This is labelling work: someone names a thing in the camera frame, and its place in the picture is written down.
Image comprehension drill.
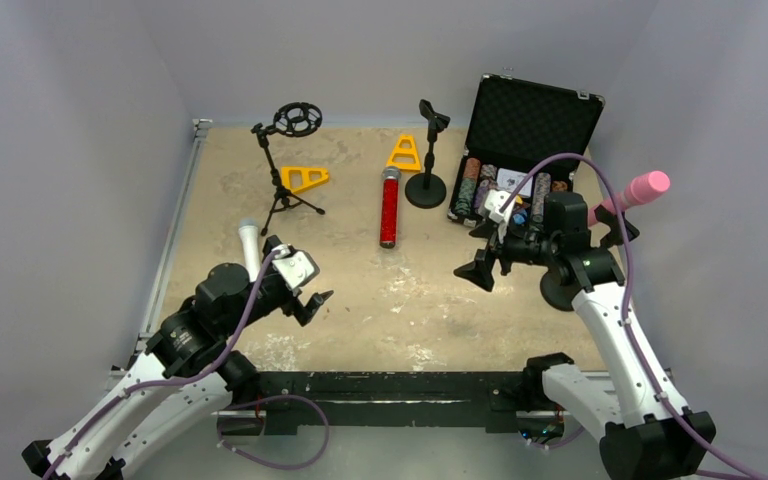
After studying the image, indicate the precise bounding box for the black round-base clip stand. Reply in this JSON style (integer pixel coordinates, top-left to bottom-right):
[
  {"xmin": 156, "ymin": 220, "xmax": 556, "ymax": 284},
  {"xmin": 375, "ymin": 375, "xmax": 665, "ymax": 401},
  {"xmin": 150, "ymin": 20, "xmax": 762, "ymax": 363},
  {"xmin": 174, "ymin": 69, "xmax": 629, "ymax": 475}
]
[{"xmin": 540, "ymin": 204, "xmax": 640, "ymax": 312}]

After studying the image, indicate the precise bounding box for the white microphone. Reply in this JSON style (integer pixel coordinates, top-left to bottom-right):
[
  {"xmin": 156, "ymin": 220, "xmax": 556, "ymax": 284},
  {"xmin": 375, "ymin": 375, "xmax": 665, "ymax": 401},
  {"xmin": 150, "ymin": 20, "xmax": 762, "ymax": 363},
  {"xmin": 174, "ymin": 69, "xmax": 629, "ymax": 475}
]
[{"xmin": 238, "ymin": 218, "xmax": 262, "ymax": 282}]

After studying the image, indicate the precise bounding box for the pink microphone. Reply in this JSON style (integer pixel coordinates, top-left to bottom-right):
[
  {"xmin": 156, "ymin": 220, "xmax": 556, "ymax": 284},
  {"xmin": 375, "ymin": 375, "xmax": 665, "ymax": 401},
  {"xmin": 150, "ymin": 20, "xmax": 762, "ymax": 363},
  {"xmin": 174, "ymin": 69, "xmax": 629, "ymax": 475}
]
[{"xmin": 588, "ymin": 170, "xmax": 671, "ymax": 227}]

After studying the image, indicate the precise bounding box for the black tripod shock-mount stand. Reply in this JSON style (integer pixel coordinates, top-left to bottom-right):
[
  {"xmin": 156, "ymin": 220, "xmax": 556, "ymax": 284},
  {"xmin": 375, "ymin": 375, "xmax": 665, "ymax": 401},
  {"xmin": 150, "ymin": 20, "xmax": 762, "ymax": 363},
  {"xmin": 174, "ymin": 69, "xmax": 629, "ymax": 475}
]
[{"xmin": 250, "ymin": 101, "xmax": 327, "ymax": 238}]

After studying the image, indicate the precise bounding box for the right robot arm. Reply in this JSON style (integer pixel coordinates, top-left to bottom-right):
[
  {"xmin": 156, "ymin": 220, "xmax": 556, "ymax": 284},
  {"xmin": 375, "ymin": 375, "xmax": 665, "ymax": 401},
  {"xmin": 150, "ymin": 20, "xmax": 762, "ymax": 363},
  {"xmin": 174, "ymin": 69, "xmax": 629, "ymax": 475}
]
[{"xmin": 454, "ymin": 191, "xmax": 716, "ymax": 479}]

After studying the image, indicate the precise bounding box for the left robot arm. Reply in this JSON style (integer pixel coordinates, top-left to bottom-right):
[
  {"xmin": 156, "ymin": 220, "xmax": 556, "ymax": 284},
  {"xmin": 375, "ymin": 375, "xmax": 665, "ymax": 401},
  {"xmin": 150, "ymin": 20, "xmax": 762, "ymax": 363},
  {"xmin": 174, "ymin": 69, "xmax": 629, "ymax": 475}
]
[{"xmin": 21, "ymin": 236, "xmax": 331, "ymax": 479}]

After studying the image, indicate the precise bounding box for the black round-base stand rear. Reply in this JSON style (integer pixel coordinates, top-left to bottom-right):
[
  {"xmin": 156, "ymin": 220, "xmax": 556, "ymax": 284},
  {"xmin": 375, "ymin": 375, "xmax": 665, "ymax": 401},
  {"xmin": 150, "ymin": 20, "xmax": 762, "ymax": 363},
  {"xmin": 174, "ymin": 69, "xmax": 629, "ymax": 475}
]
[{"xmin": 405, "ymin": 99, "xmax": 451, "ymax": 209}]

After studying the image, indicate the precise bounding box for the white card deck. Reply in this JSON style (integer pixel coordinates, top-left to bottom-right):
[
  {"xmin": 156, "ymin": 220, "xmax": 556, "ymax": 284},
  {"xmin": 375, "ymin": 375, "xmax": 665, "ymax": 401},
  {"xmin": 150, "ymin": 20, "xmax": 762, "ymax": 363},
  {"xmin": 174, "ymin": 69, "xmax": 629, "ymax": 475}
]
[{"xmin": 496, "ymin": 168, "xmax": 534, "ymax": 198}]

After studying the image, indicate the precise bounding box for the red glitter microphone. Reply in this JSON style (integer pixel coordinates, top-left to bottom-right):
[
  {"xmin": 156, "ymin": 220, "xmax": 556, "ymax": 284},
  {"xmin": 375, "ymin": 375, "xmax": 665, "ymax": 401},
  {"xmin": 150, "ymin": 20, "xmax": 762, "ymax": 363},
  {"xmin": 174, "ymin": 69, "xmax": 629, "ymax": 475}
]
[{"xmin": 379, "ymin": 166, "xmax": 401, "ymax": 249}]

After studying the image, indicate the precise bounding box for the black poker chip case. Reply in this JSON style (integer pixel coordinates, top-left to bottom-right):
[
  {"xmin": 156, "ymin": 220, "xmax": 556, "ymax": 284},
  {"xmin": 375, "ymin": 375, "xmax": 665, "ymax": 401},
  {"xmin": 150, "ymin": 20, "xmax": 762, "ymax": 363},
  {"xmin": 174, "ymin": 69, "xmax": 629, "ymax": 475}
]
[{"xmin": 447, "ymin": 74, "xmax": 606, "ymax": 227}]

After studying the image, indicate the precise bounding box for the yellow triangle block rear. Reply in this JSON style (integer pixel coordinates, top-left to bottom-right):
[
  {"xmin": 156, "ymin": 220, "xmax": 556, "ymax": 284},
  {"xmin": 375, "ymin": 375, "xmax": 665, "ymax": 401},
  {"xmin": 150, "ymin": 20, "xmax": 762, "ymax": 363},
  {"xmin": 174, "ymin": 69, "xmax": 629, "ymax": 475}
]
[{"xmin": 386, "ymin": 134, "xmax": 422, "ymax": 173}]

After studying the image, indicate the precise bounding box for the yellow triangle block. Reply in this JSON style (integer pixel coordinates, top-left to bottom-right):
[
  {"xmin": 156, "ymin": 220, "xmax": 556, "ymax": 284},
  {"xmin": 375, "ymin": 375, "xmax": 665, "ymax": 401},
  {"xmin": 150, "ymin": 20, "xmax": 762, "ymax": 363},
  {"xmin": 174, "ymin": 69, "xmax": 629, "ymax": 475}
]
[
  {"xmin": 386, "ymin": 134, "xmax": 422, "ymax": 173},
  {"xmin": 280, "ymin": 166, "xmax": 330, "ymax": 194}
]

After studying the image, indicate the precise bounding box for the yellow triangle block left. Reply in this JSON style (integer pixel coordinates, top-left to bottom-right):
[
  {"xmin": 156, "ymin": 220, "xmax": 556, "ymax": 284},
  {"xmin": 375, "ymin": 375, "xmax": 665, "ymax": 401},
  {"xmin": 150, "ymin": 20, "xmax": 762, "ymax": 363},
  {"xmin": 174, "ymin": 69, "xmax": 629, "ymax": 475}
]
[{"xmin": 280, "ymin": 166, "xmax": 330, "ymax": 194}]

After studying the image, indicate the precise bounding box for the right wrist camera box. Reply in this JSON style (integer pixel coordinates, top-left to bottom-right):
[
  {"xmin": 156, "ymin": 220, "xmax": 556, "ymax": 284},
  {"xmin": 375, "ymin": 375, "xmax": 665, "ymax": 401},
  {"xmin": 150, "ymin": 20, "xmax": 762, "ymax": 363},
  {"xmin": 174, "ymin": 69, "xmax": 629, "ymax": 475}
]
[{"xmin": 478, "ymin": 190, "xmax": 515, "ymax": 240}]

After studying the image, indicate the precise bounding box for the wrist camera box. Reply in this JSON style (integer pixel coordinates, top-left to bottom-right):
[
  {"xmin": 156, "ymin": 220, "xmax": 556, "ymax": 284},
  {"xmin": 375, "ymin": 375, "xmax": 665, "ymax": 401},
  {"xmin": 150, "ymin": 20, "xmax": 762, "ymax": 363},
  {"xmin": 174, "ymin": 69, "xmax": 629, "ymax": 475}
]
[
  {"xmin": 271, "ymin": 244, "xmax": 320, "ymax": 294},
  {"xmin": 478, "ymin": 190, "xmax": 515, "ymax": 240}
]

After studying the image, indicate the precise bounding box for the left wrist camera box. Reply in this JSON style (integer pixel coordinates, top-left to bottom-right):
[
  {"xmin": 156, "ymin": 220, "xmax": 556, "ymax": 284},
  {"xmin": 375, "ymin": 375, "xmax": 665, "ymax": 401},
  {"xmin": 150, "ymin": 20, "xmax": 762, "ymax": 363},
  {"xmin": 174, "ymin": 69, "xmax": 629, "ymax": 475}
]
[{"xmin": 271, "ymin": 244, "xmax": 320, "ymax": 294}]

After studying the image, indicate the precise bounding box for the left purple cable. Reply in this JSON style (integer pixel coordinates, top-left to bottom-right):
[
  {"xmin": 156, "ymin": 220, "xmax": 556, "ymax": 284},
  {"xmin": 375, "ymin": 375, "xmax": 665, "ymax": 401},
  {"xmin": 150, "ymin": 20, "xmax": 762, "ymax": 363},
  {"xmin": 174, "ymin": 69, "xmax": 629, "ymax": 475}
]
[{"xmin": 39, "ymin": 248, "xmax": 293, "ymax": 480}]

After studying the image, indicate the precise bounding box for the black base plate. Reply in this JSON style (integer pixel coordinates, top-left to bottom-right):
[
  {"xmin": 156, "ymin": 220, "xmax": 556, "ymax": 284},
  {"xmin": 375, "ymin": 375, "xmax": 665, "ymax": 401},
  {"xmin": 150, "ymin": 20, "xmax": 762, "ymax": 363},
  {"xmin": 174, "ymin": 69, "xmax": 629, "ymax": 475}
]
[{"xmin": 214, "ymin": 371, "xmax": 576, "ymax": 444}]

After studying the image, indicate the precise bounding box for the purple cable loop front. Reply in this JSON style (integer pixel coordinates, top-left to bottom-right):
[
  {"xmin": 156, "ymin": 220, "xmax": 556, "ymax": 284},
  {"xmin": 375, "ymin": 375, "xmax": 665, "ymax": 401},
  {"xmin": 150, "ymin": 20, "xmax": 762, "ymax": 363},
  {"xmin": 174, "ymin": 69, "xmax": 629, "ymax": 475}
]
[{"xmin": 216, "ymin": 394, "xmax": 331, "ymax": 472}]

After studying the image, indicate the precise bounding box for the aluminium frame rail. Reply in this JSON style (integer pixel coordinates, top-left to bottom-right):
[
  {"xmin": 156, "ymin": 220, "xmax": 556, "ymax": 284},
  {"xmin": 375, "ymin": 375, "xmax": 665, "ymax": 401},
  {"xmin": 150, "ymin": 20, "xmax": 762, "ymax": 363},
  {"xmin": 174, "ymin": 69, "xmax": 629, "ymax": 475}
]
[{"xmin": 90, "ymin": 117, "xmax": 212, "ymax": 374}]

